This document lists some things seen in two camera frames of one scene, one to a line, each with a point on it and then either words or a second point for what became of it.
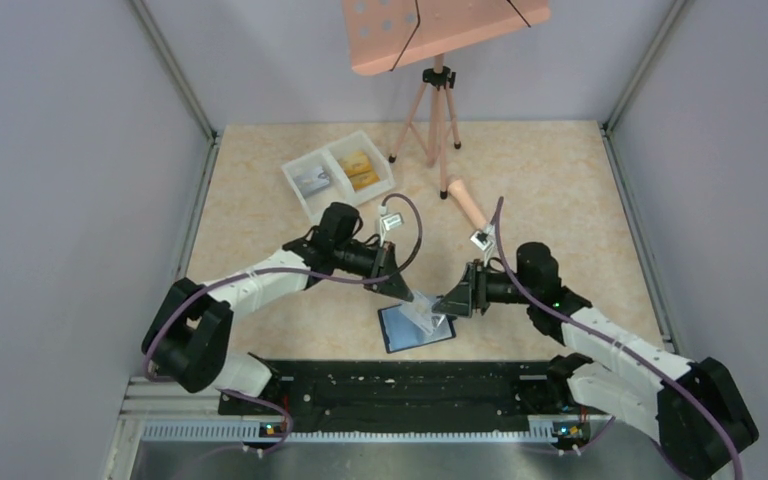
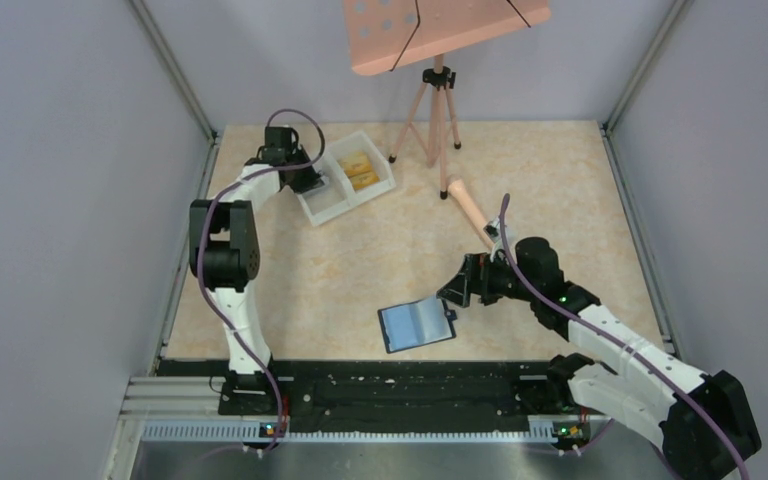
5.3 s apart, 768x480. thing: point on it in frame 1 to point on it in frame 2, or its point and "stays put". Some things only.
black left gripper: x=395 y=285 to x=311 y=180
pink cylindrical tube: x=458 y=189 stays put
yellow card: x=362 y=180 stays put
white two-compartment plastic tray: x=350 y=170 stays put
